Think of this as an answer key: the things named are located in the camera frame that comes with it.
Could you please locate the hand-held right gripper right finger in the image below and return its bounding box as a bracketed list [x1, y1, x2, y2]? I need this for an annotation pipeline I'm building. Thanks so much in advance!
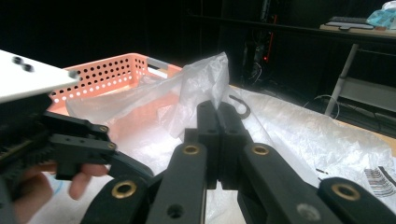
[218, 102, 254, 191]

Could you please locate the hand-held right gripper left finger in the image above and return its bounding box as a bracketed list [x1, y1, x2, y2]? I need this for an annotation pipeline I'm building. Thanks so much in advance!
[183, 100, 222, 190]

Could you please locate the pink perforated plastic basket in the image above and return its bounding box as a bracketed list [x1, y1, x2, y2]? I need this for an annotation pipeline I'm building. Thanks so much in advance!
[48, 52, 185, 147]

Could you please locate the clear printed plastic bag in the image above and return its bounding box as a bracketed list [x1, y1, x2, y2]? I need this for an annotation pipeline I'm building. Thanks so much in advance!
[64, 51, 396, 224]

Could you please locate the white table mat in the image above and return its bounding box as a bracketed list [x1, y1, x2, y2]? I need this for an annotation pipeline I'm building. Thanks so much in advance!
[27, 136, 176, 224]

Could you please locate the dark equipment with red light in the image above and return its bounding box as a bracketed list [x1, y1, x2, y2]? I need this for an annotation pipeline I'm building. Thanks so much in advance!
[244, 0, 279, 87]

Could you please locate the white-framed desk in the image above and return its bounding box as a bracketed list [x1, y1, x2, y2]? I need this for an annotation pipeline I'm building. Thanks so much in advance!
[319, 22, 396, 125]

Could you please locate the dark keyboard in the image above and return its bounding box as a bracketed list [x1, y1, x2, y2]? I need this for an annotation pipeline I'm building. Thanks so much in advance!
[325, 16, 375, 31]

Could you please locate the light blue plastic bag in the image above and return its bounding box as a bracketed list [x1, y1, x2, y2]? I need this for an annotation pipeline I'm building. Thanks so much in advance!
[366, 0, 396, 31]

